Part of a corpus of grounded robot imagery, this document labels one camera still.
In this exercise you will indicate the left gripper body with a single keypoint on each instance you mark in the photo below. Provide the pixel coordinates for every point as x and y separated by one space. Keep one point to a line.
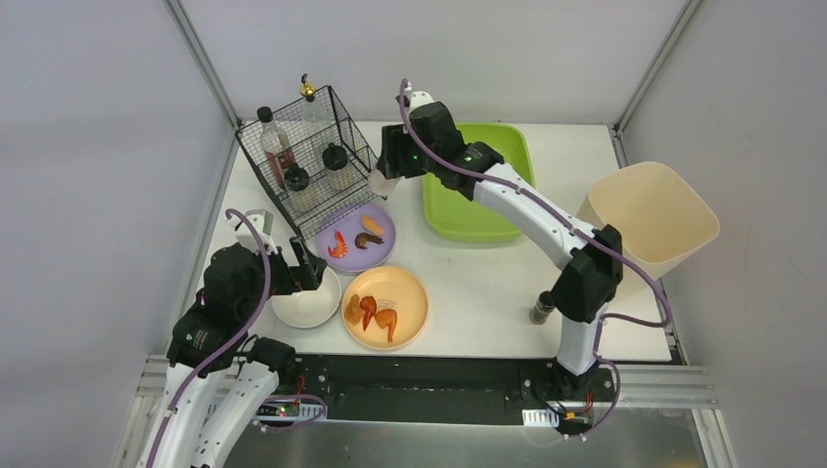
296 263

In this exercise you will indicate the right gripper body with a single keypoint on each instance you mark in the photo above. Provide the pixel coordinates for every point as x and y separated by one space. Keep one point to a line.
389 154

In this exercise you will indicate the black-lid glass jar front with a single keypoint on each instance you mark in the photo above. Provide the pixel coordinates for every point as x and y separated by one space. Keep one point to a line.
338 169

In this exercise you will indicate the black-lid glass jar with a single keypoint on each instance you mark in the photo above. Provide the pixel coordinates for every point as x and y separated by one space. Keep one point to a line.
380 185
338 169

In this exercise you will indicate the black-lid spice jar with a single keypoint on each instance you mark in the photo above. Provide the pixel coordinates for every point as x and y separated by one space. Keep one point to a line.
301 190

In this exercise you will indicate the gold-top glass oil bottle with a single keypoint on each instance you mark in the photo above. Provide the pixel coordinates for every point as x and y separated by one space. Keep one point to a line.
319 123

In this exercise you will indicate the dark sauce bottle red label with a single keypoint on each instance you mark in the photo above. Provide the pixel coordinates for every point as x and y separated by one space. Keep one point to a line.
278 150

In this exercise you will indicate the black pepper grinder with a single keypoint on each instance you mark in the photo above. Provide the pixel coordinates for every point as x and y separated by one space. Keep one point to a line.
542 308

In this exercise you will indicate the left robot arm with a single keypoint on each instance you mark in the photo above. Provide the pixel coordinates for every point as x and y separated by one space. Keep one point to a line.
238 282

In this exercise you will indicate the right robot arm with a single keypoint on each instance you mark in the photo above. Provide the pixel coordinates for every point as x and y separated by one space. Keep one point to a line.
589 259

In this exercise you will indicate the toy shrimp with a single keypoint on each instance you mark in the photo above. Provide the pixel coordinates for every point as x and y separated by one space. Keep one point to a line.
340 248

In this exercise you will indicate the white floral bowl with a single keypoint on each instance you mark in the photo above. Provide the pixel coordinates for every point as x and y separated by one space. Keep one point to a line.
309 309

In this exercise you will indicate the fried toy nugget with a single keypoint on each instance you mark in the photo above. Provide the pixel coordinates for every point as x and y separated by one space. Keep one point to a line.
353 312

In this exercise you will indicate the purple plate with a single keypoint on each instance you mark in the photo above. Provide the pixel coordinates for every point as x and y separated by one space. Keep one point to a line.
347 221

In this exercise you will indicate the red toy chicken wing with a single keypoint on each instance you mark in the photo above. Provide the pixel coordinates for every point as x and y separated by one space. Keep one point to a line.
368 305

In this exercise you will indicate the green plastic tub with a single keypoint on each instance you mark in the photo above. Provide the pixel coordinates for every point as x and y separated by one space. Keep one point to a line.
451 216

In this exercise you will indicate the orange toy bread piece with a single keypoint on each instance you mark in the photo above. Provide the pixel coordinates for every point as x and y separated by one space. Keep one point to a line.
372 225

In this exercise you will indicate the orange plate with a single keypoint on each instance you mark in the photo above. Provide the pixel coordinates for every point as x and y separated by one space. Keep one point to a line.
392 287

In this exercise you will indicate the orange toy drumstick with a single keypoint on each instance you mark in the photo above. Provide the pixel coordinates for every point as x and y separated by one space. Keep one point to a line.
387 319

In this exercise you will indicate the beige waste bin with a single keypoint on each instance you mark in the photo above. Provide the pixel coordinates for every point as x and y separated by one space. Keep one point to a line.
661 218

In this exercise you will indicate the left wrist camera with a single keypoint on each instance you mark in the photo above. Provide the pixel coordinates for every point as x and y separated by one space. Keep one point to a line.
261 220

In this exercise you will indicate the black wire rack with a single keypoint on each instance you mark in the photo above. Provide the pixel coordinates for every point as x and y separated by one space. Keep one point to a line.
361 158

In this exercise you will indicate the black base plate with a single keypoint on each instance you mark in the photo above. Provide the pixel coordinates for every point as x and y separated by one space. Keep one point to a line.
476 391

